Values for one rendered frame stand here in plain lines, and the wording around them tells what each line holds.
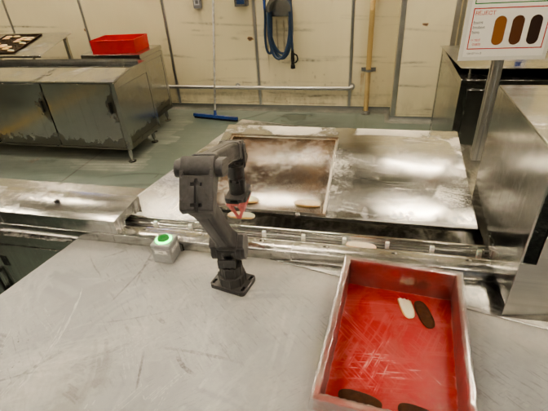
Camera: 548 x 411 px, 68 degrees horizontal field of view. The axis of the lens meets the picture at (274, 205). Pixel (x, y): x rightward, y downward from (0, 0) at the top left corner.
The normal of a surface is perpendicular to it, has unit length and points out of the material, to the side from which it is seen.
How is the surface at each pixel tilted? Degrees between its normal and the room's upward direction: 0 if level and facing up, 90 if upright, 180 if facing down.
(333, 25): 90
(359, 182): 10
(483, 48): 90
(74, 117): 90
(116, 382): 0
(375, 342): 0
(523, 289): 90
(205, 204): 57
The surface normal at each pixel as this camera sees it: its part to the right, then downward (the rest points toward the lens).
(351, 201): -0.09, -0.74
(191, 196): -0.10, 0.00
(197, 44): -0.24, 0.52
